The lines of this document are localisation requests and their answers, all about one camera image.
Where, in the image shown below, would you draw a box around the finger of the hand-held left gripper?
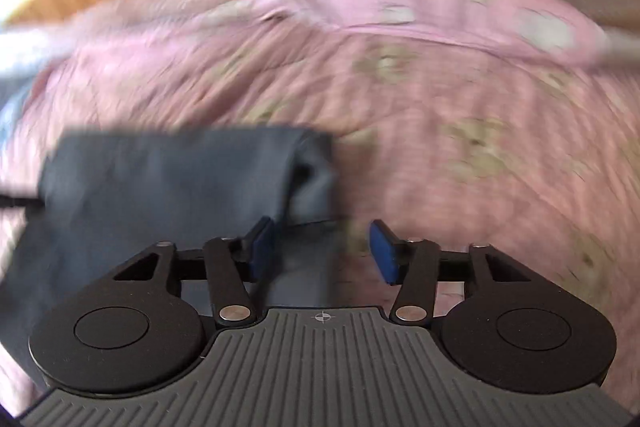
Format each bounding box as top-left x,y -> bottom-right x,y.
0,193 -> 45,210

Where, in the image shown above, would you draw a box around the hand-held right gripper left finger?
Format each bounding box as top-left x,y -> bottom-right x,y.
112,217 -> 275,327

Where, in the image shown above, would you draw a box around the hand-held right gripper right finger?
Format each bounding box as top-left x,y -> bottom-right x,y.
369,219 -> 533,327

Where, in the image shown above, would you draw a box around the grey pants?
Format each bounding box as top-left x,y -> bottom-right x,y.
10,124 -> 351,383

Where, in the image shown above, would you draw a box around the pink bear-print blanket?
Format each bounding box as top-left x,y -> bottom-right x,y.
0,0 -> 640,408

